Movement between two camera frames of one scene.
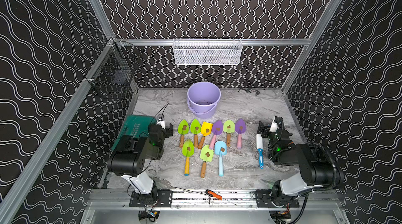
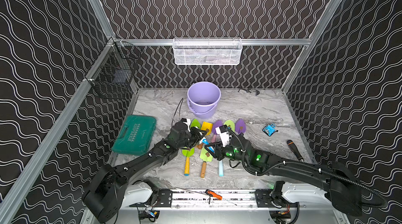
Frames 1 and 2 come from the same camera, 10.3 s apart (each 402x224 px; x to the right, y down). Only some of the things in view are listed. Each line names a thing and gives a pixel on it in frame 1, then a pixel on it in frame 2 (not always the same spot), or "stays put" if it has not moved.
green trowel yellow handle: x=188 y=149 stays put
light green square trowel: x=207 y=155 stays put
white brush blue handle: x=259 y=147 to x=202 y=140
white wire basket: x=207 y=51 stays put
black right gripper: x=266 y=131 to x=218 y=148
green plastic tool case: x=137 y=125 stays put
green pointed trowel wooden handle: x=195 y=129 stays put
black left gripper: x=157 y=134 to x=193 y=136
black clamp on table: x=250 y=90 stays put
